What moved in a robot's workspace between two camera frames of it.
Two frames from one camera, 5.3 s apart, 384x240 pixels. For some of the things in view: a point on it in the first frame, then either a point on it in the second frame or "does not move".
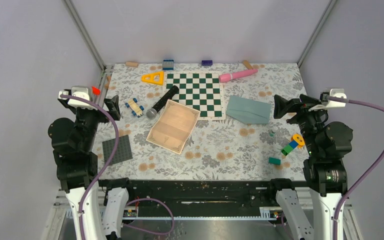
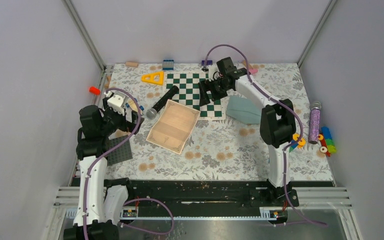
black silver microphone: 151,113 does not move
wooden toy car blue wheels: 137,110 does not move
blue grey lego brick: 168,65 does not move
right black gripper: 301,105 -> 206,86
